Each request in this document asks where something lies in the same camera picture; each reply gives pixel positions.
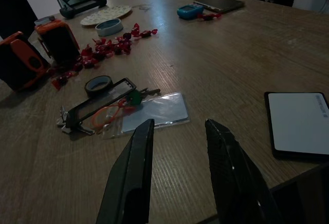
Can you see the red wrapped candy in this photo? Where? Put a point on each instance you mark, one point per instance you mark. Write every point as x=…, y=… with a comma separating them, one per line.
x=60, y=80
x=69, y=74
x=205, y=16
x=146, y=33
x=126, y=48
x=126, y=36
x=120, y=40
x=77, y=66
x=101, y=41
x=87, y=52
x=135, y=30
x=217, y=15
x=89, y=63
x=99, y=55

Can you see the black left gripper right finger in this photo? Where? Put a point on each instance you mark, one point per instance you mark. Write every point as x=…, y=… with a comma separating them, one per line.
x=236, y=183

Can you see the small grey box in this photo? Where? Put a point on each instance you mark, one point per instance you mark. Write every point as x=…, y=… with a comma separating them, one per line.
x=43, y=21

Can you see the white card black case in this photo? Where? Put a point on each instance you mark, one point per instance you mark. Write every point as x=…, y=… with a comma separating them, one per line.
x=298, y=123

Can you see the black rectangular badge frame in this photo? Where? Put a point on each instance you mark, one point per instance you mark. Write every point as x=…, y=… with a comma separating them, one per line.
x=77, y=111

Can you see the patterned round plate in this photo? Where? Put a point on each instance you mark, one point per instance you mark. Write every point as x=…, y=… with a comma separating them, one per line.
x=102, y=16

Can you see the black phone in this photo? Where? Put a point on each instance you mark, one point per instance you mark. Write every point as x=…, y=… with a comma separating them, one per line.
x=218, y=3

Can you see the black tape roll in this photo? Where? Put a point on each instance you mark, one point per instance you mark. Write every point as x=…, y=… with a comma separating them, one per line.
x=90, y=90

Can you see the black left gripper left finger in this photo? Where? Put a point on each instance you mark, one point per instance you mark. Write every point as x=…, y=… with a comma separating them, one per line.
x=131, y=172

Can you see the orange black battery pack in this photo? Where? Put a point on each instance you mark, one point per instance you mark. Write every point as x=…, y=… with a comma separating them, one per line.
x=20, y=62
x=59, y=41

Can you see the teal handheld device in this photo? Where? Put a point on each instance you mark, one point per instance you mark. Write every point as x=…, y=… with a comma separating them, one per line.
x=189, y=11

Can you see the clear plastic card holder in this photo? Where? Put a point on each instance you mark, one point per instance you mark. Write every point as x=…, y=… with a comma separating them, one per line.
x=164, y=108

